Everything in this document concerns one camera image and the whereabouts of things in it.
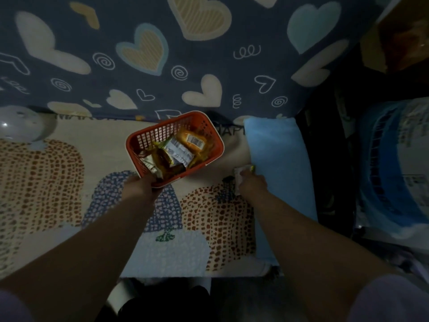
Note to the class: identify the person's left hand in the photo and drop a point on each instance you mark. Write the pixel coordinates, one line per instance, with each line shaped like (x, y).
(139, 189)

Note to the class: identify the person's right hand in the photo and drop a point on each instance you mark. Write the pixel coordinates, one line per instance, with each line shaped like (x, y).
(252, 186)

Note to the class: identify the small white snack packet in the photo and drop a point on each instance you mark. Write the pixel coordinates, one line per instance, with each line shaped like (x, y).
(240, 177)

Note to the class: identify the orange plastic basket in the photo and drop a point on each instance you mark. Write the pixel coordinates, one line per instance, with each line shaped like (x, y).
(174, 147)

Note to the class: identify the person's left forearm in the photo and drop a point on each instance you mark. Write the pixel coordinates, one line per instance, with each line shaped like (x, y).
(77, 254)

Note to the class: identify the person's right forearm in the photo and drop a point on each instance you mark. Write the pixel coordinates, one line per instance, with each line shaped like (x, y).
(321, 261)

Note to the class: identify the silver foil snack packet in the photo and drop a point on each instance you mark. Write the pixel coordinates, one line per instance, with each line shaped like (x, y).
(146, 163)

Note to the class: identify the light blue towel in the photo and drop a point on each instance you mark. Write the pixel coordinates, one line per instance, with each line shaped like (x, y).
(281, 177)

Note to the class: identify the yellow brown snack packet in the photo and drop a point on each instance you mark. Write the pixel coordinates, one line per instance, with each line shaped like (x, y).
(161, 164)

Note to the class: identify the beige dotted pattern mat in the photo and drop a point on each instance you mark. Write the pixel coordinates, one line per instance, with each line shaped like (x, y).
(100, 204)

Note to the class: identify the silver green snack packet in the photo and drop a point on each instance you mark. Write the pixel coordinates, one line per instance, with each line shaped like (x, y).
(176, 151)

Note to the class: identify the orange snack packet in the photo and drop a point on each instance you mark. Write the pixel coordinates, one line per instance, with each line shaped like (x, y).
(192, 141)

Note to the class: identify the blue heart print bedsheet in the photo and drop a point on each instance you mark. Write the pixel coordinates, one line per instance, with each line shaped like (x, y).
(174, 53)

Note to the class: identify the blue white printed bag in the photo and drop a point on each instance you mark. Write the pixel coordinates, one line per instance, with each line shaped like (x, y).
(392, 167)

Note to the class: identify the brown cardboard box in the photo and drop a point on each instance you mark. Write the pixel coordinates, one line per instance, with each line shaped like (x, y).
(398, 33)

